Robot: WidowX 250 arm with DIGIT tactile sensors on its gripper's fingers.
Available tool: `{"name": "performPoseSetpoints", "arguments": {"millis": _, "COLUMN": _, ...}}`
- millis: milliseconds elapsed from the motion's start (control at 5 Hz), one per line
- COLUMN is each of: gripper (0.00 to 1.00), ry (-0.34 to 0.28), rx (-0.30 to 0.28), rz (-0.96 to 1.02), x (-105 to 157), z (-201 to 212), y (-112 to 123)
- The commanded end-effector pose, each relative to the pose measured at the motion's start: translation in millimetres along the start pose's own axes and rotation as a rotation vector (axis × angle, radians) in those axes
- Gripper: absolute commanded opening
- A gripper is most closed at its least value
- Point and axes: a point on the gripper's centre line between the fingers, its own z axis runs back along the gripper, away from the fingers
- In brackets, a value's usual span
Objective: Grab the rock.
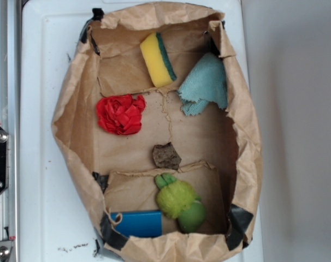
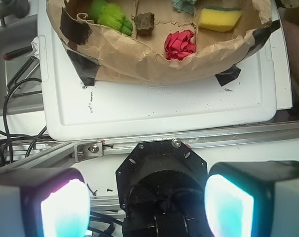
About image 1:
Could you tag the light blue cloth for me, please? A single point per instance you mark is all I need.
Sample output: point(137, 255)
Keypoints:
point(206, 83)

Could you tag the grey brown rock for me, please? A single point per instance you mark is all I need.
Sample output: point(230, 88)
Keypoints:
point(166, 157)

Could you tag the aluminium frame rail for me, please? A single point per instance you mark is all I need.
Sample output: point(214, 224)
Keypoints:
point(10, 76)

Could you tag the red crumpled paper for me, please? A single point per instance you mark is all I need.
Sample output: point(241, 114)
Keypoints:
point(121, 115)

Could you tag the blue block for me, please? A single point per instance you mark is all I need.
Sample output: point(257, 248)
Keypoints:
point(138, 223)

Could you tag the green plush toy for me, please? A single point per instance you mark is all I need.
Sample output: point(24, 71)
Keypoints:
point(177, 199)

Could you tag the brown paper bag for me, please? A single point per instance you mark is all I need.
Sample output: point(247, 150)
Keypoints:
point(112, 172)

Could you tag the yellow green sponge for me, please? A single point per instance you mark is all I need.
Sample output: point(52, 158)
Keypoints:
point(157, 61)

